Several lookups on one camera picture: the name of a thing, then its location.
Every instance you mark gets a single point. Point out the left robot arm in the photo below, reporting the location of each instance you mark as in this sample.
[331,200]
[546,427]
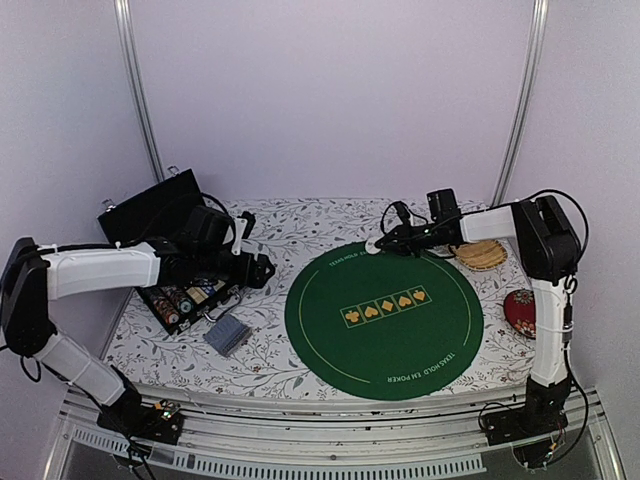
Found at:
[36,275]

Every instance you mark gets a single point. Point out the poker chip row middle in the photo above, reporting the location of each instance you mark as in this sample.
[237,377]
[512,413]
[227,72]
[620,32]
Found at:
[178,298]

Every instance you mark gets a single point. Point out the poker chip row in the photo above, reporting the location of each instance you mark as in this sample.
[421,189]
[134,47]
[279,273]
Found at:
[178,298]
[162,306]

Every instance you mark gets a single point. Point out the left aluminium frame post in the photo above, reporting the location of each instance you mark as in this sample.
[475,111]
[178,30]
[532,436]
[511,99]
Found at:
[125,28]

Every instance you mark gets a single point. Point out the right aluminium frame post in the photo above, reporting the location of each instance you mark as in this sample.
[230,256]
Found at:
[533,54]

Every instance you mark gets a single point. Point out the aluminium front rail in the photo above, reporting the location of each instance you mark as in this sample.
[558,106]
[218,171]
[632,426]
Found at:
[435,437]

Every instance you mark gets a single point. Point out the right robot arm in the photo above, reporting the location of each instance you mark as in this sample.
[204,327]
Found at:
[550,252]

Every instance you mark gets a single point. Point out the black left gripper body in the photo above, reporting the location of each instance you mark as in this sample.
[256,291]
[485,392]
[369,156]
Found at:
[237,276]

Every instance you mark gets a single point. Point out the aluminium frame post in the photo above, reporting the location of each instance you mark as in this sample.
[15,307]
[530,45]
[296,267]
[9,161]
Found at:
[125,28]
[533,54]

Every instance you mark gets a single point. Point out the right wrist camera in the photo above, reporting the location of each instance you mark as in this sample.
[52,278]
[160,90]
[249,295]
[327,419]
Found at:
[403,213]

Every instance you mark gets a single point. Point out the white dealer button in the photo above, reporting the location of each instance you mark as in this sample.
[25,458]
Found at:
[370,248]

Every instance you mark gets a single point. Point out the grey card stack holder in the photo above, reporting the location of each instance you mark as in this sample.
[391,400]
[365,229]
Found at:
[227,334]

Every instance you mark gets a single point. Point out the black poker chip case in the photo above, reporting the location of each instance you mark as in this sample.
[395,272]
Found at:
[176,210]

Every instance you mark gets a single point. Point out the floral patterned tablecloth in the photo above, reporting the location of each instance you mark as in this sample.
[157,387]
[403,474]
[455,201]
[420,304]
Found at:
[293,232]

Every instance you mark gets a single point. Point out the poker chip row left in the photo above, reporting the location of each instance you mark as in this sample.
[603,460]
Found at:
[162,306]

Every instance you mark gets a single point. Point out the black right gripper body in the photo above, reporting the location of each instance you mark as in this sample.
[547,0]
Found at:
[424,239]

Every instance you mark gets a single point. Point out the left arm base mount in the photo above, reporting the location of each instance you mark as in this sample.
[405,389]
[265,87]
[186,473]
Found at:
[160,422]

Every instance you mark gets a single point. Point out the round woven bamboo tray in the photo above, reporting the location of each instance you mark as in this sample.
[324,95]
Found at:
[481,256]

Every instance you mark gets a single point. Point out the red floral round box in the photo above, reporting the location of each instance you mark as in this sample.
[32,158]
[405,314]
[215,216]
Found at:
[519,312]

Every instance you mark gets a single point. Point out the round green poker mat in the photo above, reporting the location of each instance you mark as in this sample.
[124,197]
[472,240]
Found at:
[383,326]

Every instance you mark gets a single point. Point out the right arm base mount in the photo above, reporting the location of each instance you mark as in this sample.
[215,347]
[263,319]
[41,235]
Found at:
[503,424]

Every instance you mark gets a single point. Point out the blue playing card deck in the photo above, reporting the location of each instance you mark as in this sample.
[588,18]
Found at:
[204,291]

